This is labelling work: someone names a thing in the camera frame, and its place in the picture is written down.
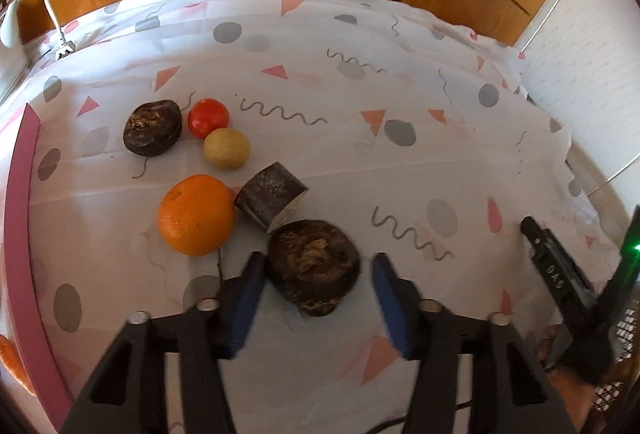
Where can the cut dark wood block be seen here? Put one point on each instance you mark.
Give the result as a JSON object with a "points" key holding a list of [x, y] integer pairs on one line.
{"points": [[267, 194]]}

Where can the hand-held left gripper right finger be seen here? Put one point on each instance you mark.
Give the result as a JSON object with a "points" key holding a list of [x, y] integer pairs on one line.
{"points": [[392, 309]]}

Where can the red tomato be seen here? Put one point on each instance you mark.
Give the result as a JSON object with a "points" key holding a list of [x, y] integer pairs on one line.
{"points": [[208, 118]]}

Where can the white perforated mesh panel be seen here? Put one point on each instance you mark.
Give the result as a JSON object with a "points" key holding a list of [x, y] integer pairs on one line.
{"points": [[629, 334]]}

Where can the carrot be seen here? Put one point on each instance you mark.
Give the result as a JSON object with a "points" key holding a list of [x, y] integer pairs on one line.
{"points": [[9, 359]]}

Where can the orange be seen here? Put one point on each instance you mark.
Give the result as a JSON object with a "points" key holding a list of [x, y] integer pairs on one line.
{"points": [[196, 216]]}

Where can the white ceramic electric kettle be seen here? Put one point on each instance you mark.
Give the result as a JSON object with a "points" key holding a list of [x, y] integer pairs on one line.
{"points": [[7, 31]]}

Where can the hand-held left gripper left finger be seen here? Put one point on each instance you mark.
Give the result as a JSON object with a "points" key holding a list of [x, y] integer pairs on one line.
{"points": [[245, 304]]}

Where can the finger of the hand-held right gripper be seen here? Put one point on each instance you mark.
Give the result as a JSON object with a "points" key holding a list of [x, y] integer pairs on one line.
{"points": [[555, 264]]}

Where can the person's right hand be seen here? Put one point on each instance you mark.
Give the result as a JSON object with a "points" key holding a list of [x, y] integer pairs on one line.
{"points": [[570, 394]]}

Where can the yellow potato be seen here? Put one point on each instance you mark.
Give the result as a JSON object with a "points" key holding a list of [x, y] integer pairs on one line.
{"points": [[226, 149]]}

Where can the pink-rimmed tray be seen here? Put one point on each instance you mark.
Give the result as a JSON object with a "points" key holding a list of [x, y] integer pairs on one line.
{"points": [[25, 224]]}

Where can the patterned white tablecloth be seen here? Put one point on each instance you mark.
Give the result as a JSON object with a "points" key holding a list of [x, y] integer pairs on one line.
{"points": [[350, 79]]}

